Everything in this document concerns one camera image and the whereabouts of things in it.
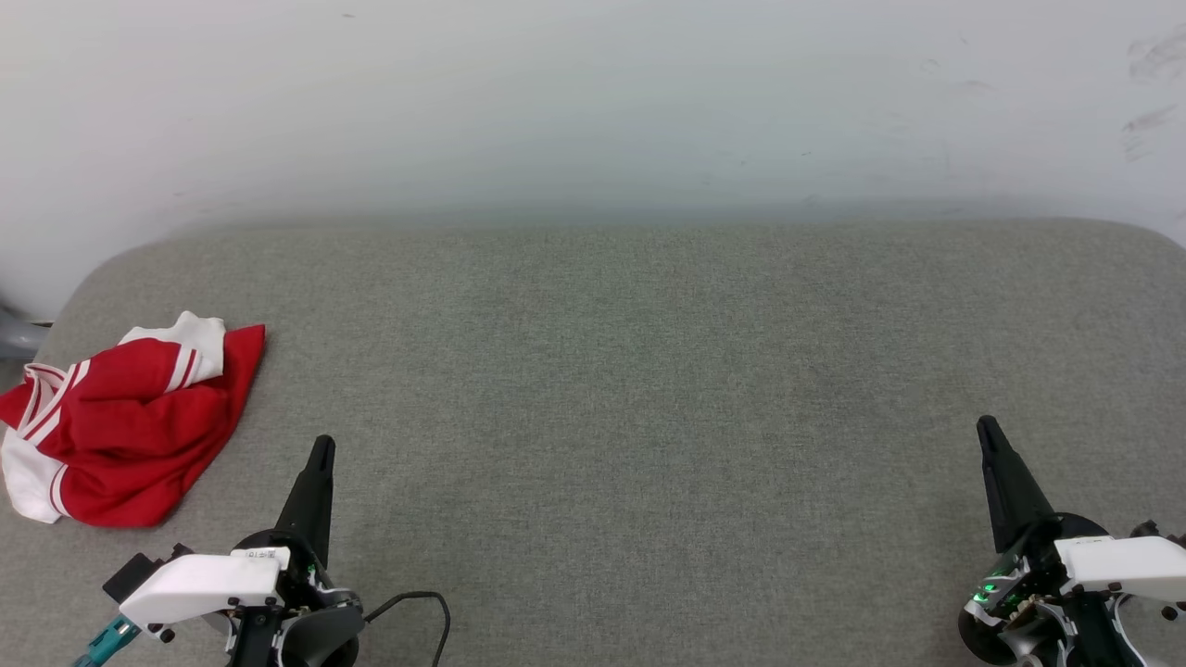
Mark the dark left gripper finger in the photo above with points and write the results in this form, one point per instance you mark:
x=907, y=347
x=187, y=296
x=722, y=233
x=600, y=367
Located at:
x=321, y=514
x=298, y=509

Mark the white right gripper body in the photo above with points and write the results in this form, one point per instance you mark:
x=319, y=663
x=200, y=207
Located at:
x=1130, y=565

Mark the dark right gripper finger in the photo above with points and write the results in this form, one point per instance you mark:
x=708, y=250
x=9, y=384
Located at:
x=1027, y=500
x=1001, y=509

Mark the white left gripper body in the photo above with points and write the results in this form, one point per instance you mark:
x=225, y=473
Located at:
x=199, y=584

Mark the red and white shirt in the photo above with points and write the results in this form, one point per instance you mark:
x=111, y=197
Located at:
x=130, y=435

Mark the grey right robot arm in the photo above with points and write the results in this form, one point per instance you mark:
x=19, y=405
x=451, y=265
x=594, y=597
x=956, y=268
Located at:
x=987, y=641

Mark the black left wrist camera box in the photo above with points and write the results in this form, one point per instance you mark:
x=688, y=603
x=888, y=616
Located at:
x=130, y=574

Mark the grey metal frame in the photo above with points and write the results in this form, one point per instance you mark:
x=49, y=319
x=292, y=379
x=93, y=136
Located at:
x=14, y=338

